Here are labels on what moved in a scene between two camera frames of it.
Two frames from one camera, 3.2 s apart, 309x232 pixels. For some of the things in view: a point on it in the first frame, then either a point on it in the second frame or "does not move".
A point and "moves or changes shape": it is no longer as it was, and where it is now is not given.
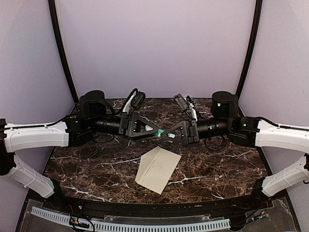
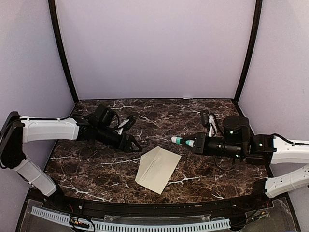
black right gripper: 193,136 -> 200,142
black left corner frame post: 62,49 does not move
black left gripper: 135,117 -> 127,144
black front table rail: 172,208 does not move
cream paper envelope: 156,167 does not move
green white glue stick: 170,135 moves or changes shape
